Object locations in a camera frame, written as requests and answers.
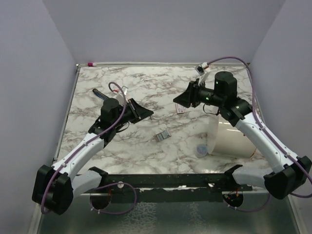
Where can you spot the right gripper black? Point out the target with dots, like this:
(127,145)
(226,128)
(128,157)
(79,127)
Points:
(186,98)

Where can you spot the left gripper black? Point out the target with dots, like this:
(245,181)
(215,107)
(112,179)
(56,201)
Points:
(141,112)

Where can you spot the red white staple box sleeve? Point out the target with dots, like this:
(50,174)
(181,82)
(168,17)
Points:
(179,109)

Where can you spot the staple box tray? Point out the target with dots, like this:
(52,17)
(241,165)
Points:
(163,135)

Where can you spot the blue stapler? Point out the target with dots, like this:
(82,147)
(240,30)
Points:
(100,95)

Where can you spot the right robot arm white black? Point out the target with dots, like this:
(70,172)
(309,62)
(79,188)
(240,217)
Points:
(239,113)

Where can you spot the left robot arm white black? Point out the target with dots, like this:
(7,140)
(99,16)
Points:
(98,137)

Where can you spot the clear jar of paper clips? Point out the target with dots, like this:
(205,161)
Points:
(201,150)

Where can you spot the large white paper roll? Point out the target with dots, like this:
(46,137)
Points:
(225,140)

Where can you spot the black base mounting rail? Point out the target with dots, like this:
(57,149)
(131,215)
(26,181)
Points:
(157,188)

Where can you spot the aluminium frame rail front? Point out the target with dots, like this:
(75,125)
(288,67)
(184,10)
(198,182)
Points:
(278,185)

